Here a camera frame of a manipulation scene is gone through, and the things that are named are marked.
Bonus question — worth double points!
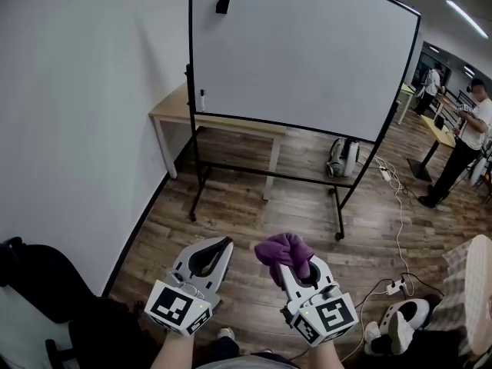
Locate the yellow table black pedestal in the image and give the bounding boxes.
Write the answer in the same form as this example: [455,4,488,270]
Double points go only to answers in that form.
[407,114,457,182]

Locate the white rounded device black face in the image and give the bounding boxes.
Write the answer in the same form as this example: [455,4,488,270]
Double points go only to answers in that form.
[380,298,431,332]

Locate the wooden table white legs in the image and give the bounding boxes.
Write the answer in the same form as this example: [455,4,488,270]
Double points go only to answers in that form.
[148,82,288,201]

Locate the black floor cable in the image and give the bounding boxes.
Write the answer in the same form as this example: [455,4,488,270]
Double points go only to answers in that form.
[355,271,445,311]

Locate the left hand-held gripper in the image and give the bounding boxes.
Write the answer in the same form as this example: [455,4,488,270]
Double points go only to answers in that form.
[144,236,234,337]

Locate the purple cloth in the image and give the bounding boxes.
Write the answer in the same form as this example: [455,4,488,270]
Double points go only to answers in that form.
[254,232,315,288]

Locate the checked blanket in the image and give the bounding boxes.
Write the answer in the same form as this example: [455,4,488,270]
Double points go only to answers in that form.
[424,238,492,369]

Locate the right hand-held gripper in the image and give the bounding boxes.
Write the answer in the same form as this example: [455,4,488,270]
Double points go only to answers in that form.
[277,254,359,347]

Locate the whiteboard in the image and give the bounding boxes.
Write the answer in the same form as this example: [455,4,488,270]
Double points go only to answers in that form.
[185,0,422,241]

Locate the person's legs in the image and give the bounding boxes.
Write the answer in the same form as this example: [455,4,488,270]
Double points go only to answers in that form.
[195,336,301,369]

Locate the cream round panel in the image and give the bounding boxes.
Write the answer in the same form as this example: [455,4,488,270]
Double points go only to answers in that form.
[464,234,492,357]

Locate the black metal railing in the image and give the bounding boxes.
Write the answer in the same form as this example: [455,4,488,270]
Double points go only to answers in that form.
[430,90,474,126]

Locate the white power strip with cable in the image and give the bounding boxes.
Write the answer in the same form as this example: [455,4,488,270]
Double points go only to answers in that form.
[368,155,415,298]

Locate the black fabric chair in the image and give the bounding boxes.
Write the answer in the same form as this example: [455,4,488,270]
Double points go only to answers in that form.
[0,236,155,369]

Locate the white grey backpack device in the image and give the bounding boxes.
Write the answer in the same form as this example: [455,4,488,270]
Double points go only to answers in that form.
[325,137,361,178]

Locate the ceiling light strip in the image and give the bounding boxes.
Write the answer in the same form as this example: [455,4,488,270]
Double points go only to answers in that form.
[445,0,489,40]

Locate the person's left forearm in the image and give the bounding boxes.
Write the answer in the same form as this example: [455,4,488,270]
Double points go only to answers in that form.
[150,331,195,369]

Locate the person's right forearm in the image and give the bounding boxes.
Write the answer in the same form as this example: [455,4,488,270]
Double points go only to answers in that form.
[307,340,345,369]

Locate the yellow table white legs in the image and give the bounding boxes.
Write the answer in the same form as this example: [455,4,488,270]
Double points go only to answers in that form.
[396,82,417,125]

